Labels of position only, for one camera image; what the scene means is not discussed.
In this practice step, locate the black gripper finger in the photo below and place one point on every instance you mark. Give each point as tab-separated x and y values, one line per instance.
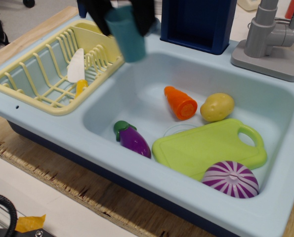
97	10
144	15

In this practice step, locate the teal plastic cup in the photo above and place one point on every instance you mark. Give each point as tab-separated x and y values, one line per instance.
122	26

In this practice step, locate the pale yellow drying rack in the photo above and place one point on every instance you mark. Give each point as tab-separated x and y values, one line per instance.
39	77

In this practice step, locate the light blue toy sink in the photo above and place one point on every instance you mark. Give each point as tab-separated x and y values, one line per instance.
135	93

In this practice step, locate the red cup background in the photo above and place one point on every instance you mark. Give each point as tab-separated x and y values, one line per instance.
290	10

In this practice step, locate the dark blue plastic box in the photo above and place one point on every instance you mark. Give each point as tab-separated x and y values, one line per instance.
203	25

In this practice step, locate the orange toy carrot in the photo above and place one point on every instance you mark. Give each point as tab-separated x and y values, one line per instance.
182	105

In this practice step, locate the yellow toy potato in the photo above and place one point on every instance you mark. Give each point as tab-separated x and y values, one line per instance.
217	107

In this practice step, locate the purple toy eggplant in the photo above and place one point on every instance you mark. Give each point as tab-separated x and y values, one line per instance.
130	138

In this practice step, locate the grey toy faucet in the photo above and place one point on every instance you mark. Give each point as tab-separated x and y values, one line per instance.
265	49

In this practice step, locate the green toy cutting board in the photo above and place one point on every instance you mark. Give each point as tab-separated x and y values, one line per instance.
193	151

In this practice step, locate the purple striped toy onion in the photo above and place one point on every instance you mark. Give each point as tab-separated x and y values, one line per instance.
232	179

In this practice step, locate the yellow tape piece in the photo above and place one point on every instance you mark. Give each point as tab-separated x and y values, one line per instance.
30	223

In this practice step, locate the white toy knife yellow handle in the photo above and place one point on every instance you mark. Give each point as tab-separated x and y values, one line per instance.
76	72

